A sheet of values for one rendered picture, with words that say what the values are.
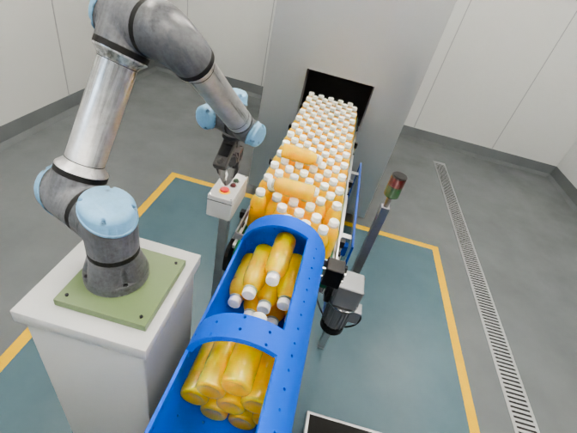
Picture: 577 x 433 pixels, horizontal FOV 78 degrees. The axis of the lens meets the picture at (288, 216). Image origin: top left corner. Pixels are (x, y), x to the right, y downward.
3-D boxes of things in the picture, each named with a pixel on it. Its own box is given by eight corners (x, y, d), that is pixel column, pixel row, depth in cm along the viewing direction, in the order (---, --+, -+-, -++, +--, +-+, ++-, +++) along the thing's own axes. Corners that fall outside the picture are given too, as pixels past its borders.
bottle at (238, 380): (214, 389, 77) (240, 320, 92) (242, 403, 78) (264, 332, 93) (226, 376, 73) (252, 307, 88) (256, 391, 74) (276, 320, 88)
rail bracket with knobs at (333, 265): (314, 285, 137) (321, 267, 130) (317, 272, 142) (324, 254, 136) (339, 293, 136) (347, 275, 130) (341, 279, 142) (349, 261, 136)
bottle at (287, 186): (317, 186, 140) (272, 173, 141) (312, 203, 141) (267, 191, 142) (317, 186, 147) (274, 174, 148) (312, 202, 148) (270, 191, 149)
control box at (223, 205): (205, 214, 140) (207, 193, 134) (223, 188, 156) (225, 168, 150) (229, 222, 140) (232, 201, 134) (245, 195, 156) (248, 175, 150)
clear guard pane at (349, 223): (322, 314, 181) (351, 247, 152) (337, 224, 243) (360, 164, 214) (323, 315, 181) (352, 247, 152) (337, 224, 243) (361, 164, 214)
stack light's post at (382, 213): (317, 347, 218) (381, 207, 152) (318, 342, 222) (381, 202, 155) (323, 349, 218) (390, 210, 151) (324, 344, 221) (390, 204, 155)
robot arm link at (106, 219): (106, 272, 77) (98, 225, 69) (69, 241, 82) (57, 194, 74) (151, 246, 86) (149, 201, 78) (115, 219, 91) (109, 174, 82)
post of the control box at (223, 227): (206, 340, 207) (220, 205, 147) (209, 334, 211) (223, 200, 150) (212, 342, 207) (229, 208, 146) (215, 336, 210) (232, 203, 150)
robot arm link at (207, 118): (221, 114, 103) (245, 106, 111) (193, 100, 107) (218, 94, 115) (219, 139, 108) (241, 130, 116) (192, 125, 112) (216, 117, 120)
